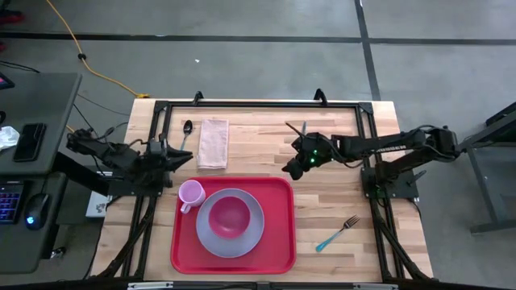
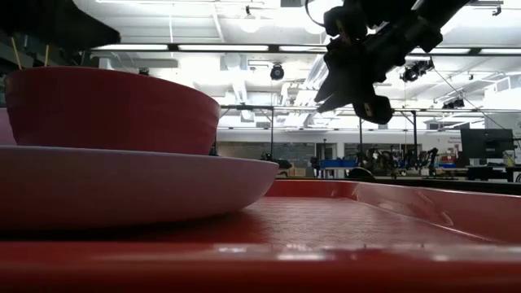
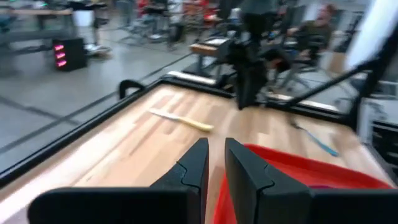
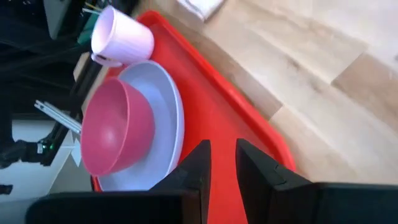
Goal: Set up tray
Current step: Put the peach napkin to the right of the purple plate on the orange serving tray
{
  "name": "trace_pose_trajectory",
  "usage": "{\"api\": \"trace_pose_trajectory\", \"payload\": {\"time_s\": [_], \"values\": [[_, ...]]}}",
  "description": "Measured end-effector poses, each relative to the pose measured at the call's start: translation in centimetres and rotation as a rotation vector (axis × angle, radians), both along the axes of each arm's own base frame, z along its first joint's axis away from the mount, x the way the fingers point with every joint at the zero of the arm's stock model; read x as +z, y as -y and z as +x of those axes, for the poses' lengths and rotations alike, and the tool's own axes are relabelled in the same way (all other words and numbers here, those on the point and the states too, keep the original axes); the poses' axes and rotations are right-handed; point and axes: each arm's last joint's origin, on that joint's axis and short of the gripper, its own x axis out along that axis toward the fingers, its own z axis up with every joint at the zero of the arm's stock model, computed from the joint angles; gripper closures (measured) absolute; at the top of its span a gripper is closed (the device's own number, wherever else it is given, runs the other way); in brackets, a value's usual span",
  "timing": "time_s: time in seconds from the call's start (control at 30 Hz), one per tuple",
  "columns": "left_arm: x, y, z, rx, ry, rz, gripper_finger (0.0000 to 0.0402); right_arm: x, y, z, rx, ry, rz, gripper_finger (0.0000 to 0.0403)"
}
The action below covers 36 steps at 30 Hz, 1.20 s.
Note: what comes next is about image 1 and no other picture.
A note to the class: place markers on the black aluminium table frame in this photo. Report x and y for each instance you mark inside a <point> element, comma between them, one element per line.
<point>262,104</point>

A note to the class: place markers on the black smartphone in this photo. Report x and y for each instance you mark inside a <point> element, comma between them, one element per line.
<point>29,143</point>

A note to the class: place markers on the beige cloth napkin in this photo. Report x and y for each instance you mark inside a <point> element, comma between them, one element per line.
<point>213,143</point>

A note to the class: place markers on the pink ribbed mug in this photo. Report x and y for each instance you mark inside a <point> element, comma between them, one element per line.
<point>192,193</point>

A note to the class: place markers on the person's foot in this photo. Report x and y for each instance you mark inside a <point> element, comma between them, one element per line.
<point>2,45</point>
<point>12,17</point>

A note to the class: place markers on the grey desk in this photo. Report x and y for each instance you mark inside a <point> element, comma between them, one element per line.
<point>48,104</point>

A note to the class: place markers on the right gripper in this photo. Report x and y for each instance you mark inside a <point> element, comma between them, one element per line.
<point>312,155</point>

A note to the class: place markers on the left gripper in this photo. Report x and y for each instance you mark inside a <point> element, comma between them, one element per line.
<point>155,165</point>

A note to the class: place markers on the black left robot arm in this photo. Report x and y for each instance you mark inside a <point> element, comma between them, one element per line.
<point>121,159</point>

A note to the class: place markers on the small metal caster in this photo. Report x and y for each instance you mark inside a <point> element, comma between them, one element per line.
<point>58,253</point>

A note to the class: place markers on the black triangular frame bracket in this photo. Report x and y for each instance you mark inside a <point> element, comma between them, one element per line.
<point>319,92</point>
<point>197,94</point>

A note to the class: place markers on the red plastic tray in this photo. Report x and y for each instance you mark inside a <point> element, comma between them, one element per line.
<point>278,241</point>

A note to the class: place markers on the grey metal stand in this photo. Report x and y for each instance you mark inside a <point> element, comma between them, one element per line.
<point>482,189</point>

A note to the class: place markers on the magenta bowl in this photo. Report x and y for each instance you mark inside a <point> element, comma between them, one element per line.
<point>229,217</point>

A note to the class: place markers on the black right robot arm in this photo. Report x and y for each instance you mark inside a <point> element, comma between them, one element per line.
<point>383,141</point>

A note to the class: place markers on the white printed box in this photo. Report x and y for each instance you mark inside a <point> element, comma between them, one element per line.
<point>96,205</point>

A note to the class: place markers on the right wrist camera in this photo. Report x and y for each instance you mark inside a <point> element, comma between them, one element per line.
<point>292,170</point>

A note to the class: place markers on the backlit keyboard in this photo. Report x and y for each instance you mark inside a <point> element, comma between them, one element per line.
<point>10,201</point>

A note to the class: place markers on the lavender plate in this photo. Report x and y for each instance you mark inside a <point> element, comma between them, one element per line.
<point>242,247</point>

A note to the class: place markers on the white crumpled tissue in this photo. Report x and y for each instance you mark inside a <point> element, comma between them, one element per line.
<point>8,139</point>

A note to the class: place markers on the black computer mouse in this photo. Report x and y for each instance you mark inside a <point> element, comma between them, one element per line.
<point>38,209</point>

